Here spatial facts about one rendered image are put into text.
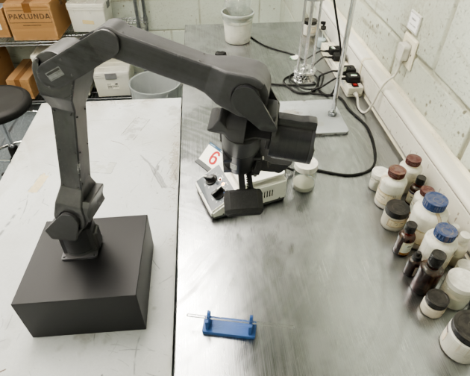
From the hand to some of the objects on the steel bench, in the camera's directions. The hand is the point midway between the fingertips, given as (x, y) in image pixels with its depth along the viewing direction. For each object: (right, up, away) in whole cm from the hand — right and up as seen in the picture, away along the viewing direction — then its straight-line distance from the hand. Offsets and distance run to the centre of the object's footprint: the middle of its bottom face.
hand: (239, 171), depth 71 cm
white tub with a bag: (+1, +63, +107) cm, 124 cm away
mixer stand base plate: (+19, +20, +59) cm, 65 cm away
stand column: (+31, +21, +60) cm, 70 cm away
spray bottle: (+36, +58, +102) cm, 124 cm away
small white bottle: (+47, -19, +17) cm, 53 cm away
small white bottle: (+48, -26, +8) cm, 55 cm away
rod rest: (-2, -30, +5) cm, 30 cm away
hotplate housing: (+2, -4, +33) cm, 33 cm away
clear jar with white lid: (+17, -2, +35) cm, 39 cm away
